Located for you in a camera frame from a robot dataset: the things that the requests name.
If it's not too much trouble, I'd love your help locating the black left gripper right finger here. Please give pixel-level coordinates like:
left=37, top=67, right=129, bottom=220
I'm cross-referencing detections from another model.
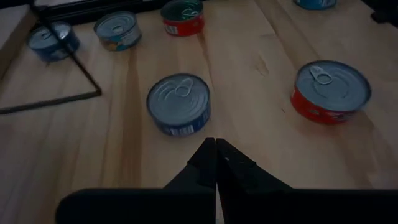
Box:
left=216, top=139, right=398, bottom=224

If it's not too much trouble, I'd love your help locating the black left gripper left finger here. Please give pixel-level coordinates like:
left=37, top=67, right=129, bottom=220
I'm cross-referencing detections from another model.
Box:
left=55, top=138, right=217, bottom=224

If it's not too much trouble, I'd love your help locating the red label seafood can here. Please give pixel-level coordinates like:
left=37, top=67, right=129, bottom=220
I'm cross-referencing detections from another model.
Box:
left=160, top=0, right=205, bottom=37
left=289, top=60, right=373, bottom=126

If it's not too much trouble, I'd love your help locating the teal label seafood can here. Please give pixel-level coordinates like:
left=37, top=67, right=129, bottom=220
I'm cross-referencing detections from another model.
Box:
left=93, top=11, right=142, bottom=52
left=294, top=0, right=338, bottom=11

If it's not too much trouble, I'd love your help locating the blue label seafood can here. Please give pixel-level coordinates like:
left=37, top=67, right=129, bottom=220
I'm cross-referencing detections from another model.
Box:
left=26, top=21, right=81, bottom=63
left=146, top=73, right=212, bottom=137

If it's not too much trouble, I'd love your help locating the wooden shelf with black legs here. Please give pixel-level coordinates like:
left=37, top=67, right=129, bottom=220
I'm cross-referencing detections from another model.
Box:
left=0, top=0, right=103, bottom=115

